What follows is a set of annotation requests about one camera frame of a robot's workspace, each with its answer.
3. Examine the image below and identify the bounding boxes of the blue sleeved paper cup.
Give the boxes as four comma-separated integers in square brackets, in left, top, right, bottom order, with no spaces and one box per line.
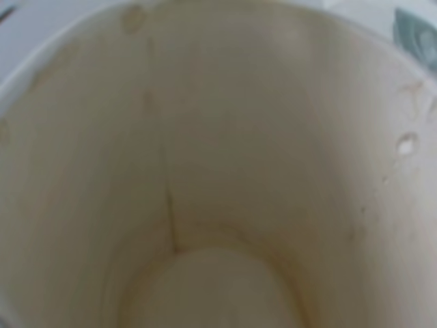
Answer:
[1,1,436,327]

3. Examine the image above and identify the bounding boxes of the clear green-label water bottle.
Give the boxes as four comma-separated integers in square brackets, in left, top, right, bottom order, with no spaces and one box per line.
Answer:
[393,8,436,73]

